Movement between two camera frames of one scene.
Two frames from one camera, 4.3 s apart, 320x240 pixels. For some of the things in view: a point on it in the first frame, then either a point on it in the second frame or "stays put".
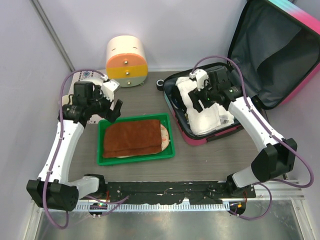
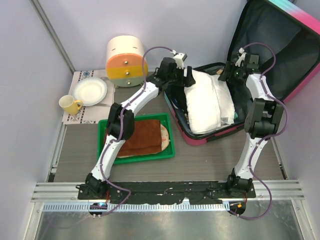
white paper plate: [93, 77] → [90, 90]
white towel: [210, 119] stays put
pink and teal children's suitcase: [275, 52] stays put
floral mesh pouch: [165, 140] stays put
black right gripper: [195, 95] → [229, 68]
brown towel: [132, 137] stays put
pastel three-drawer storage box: [126, 60] stays put
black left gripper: [110, 115] → [185, 81]
